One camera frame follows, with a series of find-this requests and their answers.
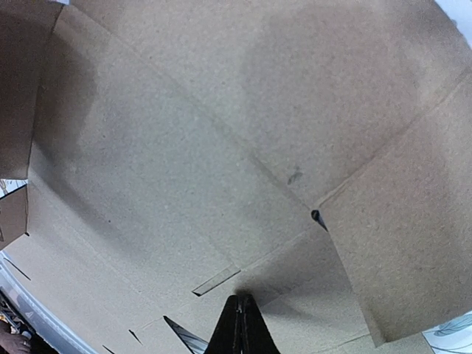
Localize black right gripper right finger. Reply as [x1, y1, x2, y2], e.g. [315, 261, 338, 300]
[240, 294, 280, 354]

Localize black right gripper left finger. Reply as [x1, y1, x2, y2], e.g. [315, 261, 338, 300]
[208, 295, 240, 354]

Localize brown cardboard box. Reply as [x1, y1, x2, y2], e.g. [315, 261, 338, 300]
[1, 1, 471, 353]

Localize floral patterned table mat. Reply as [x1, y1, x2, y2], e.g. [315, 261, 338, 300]
[423, 311, 472, 354]

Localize front aluminium rail base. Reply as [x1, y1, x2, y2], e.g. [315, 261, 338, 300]
[1, 251, 96, 353]

